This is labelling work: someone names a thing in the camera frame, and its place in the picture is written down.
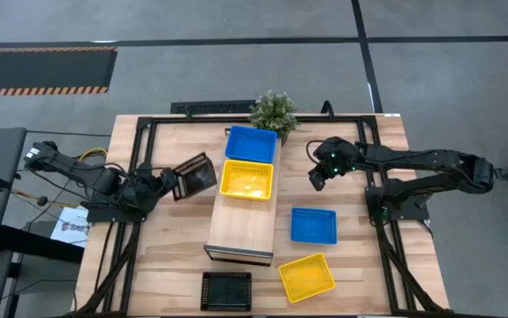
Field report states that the black slotted plastic basket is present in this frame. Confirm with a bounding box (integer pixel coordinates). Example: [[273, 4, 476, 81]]
[[172, 151, 218, 202], [200, 270, 254, 312]]

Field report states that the wooden shelf with black frame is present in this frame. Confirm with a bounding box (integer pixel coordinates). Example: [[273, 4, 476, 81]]
[[203, 127, 282, 267]]

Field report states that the black aluminium table frame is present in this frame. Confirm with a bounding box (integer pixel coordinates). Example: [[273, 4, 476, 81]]
[[74, 113, 453, 318]]

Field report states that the black ribbed floor strip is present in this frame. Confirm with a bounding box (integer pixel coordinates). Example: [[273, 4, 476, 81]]
[[170, 99, 257, 115]]

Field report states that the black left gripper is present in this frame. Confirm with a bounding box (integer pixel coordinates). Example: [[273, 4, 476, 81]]
[[140, 164, 183, 201]]

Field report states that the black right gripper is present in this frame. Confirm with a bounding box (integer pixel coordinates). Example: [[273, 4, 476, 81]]
[[307, 135, 360, 193]]

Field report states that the black hazard-striped floor mat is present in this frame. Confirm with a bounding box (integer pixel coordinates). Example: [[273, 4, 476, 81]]
[[0, 46, 118, 97]]

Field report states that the yellow slotted plastic basket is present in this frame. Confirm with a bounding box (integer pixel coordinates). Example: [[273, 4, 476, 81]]
[[277, 252, 337, 305], [218, 159, 275, 202]]

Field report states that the yellow cable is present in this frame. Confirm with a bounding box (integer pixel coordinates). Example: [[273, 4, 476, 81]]
[[79, 148, 109, 163]]

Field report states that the green plant in striped pot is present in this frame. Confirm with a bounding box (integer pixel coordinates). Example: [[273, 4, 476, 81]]
[[247, 90, 299, 145]]

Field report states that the white printed paper sheet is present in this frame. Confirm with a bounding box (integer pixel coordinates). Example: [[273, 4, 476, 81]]
[[49, 205, 91, 248]]

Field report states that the blue slotted plastic basket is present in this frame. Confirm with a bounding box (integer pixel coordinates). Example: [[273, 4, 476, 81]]
[[290, 207, 338, 246], [224, 125, 278, 164]]

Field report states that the black beam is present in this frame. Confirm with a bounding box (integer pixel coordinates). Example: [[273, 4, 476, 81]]
[[0, 224, 85, 264]]

